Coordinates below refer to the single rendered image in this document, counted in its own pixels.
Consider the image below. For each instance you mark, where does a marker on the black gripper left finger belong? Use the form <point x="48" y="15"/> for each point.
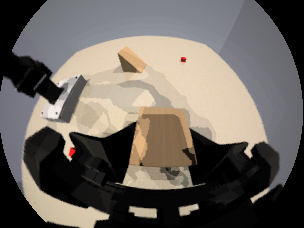
<point x="115" y="149"/>

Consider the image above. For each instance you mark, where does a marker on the small red block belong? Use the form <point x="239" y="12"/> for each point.
<point x="183" y="59"/>
<point x="71" y="151"/>

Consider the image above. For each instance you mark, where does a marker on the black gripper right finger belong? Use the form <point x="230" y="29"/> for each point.
<point x="209" y="155"/>

